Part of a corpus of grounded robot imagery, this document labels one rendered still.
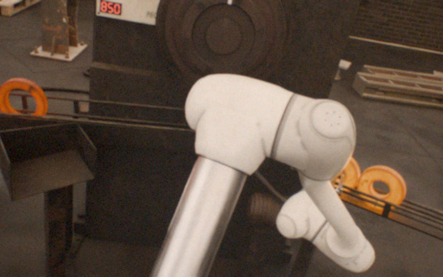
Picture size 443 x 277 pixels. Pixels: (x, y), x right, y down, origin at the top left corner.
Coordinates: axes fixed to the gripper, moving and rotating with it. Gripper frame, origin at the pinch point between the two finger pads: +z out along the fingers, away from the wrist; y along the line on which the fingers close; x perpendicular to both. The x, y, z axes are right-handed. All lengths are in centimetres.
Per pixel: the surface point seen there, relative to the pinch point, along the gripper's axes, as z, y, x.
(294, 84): 14.7, -30.4, 18.4
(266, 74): -5.5, -33.6, 27.2
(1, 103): -62, -114, 3
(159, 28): -27, -66, 39
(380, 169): -0.8, 13.1, 7.4
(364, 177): -1.4, 9.6, 2.0
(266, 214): -17.1, -16.5, -21.3
